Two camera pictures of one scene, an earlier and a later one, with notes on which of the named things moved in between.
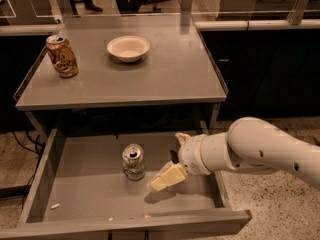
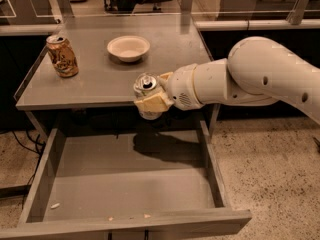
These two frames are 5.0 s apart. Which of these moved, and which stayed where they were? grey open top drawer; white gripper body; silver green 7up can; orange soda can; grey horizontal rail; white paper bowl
Moved: silver green 7up can; white gripper body
Stayed: grey open top drawer; grey horizontal rail; orange soda can; white paper bowl
